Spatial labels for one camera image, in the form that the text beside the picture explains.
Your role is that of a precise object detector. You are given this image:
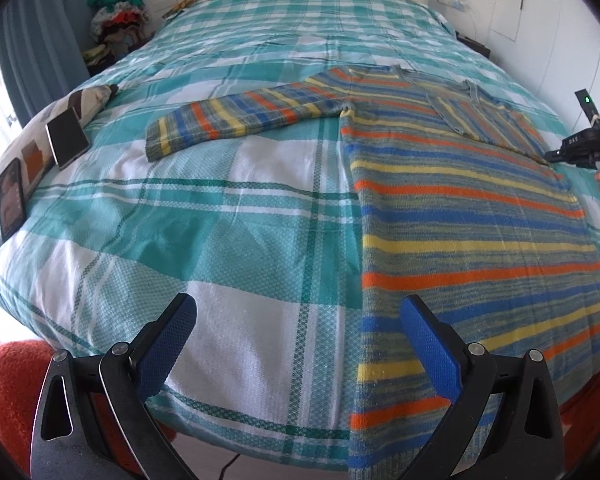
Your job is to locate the black cable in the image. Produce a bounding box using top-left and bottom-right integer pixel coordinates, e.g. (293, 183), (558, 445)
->
(217, 452), (243, 480)

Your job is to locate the silver smartphone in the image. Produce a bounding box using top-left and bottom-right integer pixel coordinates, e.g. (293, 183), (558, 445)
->
(45, 107), (91, 170)

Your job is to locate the striped knit sweater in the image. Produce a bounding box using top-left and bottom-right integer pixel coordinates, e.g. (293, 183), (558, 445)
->
(145, 65), (600, 480)

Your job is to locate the pile of clothes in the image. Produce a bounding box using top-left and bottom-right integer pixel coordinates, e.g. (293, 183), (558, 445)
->
(82, 0), (153, 68)

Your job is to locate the dark bedside table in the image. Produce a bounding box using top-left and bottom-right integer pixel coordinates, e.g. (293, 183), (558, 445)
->
(454, 31), (492, 59)

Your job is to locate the orange fuzzy cloth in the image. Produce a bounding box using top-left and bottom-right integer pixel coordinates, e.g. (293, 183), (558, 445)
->
(0, 339), (148, 480)

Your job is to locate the black smartphone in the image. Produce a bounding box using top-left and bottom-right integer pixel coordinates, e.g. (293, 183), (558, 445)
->
(0, 158), (28, 242)

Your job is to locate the blue curtain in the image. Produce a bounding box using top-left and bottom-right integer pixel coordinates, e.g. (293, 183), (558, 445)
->
(0, 0), (116, 118)

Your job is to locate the yellow patterned sheet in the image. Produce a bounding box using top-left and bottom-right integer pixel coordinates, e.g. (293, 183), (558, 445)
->
(162, 0), (396, 21)

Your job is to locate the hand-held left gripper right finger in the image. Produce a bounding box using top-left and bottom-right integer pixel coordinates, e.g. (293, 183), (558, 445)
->
(399, 295), (567, 480)

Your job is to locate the brown patterned cushion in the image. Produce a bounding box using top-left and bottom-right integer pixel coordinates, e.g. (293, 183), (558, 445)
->
(0, 85), (118, 211)

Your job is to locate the teal plaid blanket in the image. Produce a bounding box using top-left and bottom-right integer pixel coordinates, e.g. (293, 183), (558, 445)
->
(0, 0), (600, 473)

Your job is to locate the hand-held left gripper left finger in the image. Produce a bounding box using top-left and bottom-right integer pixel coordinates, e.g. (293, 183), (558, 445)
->
(30, 292), (201, 480)

